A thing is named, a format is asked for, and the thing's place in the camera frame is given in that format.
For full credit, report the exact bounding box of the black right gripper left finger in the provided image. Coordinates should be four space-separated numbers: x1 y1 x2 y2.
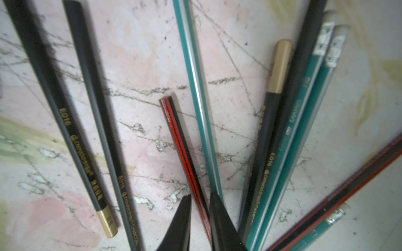
157 195 192 251

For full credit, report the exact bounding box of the red black striped pencil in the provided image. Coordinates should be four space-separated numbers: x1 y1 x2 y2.
268 134 402 251

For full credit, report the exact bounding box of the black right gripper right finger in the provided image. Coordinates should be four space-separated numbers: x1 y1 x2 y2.
209 192 247 251

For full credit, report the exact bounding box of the green pencil vertical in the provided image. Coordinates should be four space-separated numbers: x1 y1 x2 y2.
290 204 350 251

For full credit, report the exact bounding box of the green striped pencil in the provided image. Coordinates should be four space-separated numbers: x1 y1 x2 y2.
257 24 350 251
246 8 338 251

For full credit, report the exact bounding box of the black pencil left pair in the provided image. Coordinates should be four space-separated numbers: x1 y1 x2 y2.
63 1 142 251

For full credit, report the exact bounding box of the black pencil plain end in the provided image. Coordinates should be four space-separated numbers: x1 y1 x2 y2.
239 1 327 248

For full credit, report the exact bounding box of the black pencil gold end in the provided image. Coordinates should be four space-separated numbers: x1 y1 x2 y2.
4 1 118 238

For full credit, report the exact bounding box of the black pencil gold cap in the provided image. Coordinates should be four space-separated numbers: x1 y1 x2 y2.
238 39 292 242

